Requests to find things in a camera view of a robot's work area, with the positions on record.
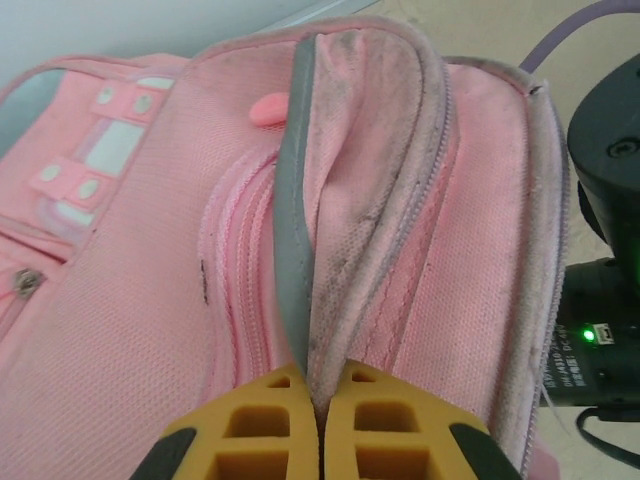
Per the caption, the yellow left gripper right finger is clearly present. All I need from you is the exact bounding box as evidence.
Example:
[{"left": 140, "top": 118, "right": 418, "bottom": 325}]
[{"left": 321, "top": 358, "right": 524, "bottom": 480}]

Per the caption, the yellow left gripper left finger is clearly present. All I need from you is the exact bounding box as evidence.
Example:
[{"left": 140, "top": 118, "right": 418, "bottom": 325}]
[{"left": 132, "top": 362, "right": 321, "bottom": 480}]

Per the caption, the pink student backpack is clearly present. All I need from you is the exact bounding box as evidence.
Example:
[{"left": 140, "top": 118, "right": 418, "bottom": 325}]
[{"left": 0, "top": 13, "right": 569, "bottom": 480}]

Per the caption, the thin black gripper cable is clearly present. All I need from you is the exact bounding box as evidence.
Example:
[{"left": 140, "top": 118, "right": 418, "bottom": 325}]
[{"left": 577, "top": 407, "right": 640, "bottom": 451}]

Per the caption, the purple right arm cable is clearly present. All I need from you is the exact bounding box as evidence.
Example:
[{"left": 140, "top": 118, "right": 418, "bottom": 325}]
[{"left": 518, "top": 0, "right": 609, "bottom": 71}]

